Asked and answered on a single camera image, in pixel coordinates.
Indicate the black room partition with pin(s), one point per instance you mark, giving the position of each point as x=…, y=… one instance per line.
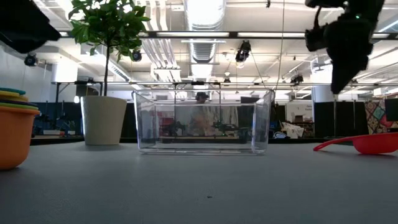
x=342, y=121

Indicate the teal measuring cup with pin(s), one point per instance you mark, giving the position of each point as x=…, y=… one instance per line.
x=12, y=91

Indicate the clear plastic basket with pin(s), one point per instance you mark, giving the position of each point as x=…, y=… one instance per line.
x=149, y=124

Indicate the yellow measuring cup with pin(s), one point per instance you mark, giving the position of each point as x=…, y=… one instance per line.
x=12, y=97

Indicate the person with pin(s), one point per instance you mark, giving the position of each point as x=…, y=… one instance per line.
x=202, y=118

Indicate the green measuring cup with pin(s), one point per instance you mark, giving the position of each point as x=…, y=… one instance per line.
x=18, y=106

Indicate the white plant pot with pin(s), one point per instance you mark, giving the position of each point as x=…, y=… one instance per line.
x=102, y=121

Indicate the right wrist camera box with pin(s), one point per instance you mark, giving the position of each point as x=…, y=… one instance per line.
x=315, y=39

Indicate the dark background screen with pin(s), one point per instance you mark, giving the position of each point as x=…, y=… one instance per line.
x=392, y=109

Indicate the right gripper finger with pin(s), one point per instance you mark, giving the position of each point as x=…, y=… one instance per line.
x=342, y=79

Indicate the silver ventilation duct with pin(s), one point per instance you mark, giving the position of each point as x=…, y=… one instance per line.
x=203, y=53

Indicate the red measuring cup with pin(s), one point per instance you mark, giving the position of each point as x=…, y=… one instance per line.
x=373, y=144

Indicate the background black robot arm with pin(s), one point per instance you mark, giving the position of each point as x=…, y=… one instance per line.
x=225, y=127
x=172, y=128

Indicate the black hanging spotlight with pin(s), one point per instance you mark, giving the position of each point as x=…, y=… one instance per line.
x=136, y=56
x=243, y=51
x=31, y=59
x=297, y=79

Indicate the colourful patterned cloth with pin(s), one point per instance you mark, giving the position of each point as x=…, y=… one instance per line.
x=376, y=118

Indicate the purple measuring cup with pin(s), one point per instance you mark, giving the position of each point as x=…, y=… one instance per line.
x=21, y=102

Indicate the white bag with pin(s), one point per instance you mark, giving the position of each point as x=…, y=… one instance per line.
x=292, y=130

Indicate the green leafy plant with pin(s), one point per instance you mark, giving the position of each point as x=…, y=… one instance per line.
x=105, y=25

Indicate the orange measuring cup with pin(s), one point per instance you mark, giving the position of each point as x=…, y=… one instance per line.
x=15, y=140

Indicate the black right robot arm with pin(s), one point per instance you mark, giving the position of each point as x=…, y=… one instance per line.
x=367, y=6

